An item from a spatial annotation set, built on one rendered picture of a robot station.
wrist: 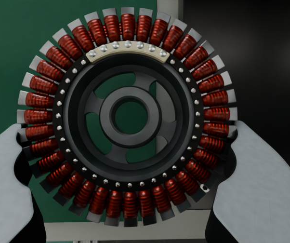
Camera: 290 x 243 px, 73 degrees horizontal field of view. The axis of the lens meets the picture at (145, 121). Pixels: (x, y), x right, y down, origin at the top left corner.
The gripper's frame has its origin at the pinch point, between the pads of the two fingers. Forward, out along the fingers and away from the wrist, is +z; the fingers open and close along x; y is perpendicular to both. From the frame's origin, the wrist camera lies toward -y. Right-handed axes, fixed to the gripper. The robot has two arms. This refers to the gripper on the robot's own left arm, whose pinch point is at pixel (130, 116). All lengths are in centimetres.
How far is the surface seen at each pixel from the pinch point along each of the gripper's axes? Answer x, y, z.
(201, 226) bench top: 6.4, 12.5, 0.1
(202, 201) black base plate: 5.7, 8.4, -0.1
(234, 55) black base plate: 8.5, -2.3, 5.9
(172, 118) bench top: 3.7, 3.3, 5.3
